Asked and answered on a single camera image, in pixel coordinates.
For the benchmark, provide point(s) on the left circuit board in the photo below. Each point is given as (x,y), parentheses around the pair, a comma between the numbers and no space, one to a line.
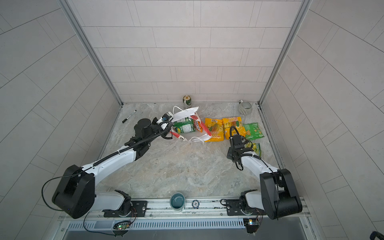
(121,228)

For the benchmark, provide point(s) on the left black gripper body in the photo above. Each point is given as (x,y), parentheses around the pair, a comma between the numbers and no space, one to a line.
(167,129)

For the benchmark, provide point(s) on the orange snack packet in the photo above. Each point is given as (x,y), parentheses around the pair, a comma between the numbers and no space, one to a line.
(197,123)

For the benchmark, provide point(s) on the red white paper gift bag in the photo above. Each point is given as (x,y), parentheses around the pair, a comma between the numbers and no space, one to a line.
(193,136)

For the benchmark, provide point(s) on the green yellow snack packet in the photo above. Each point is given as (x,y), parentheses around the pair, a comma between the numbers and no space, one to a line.
(256,147)

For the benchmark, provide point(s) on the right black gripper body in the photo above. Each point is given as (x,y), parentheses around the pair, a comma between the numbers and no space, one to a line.
(230,153)

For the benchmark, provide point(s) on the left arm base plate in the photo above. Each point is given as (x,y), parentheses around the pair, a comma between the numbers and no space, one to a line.
(131,209)

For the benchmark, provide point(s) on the aluminium rail frame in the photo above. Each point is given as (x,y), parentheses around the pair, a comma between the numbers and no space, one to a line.
(209,221)

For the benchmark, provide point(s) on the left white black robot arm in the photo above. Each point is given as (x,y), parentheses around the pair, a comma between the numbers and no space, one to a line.
(76,192)

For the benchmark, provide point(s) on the green white drink can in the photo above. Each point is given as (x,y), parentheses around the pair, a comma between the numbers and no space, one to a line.
(187,102)

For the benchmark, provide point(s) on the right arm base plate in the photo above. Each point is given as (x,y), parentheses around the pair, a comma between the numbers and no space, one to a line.
(235,208)

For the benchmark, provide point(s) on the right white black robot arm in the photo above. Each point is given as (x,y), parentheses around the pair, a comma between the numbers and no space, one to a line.
(278,196)

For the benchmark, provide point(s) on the circuit board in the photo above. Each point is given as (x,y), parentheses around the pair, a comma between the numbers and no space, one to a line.
(121,228)
(251,225)

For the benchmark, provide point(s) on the black marker pen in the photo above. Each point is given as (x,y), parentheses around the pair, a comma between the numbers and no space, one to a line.
(124,120)

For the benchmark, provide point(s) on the right circuit board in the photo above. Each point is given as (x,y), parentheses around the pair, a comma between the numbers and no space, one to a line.
(251,225)

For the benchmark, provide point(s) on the green white snack packet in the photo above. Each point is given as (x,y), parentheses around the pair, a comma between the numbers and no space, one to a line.
(185,125)

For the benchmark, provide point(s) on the striped ceramic mug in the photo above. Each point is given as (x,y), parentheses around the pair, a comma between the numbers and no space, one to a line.
(245,108)

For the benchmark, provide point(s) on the blue white poker chip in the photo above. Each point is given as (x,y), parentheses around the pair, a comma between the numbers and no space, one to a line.
(195,204)

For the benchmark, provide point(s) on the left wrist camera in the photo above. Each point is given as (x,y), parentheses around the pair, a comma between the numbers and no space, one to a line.
(166,117)

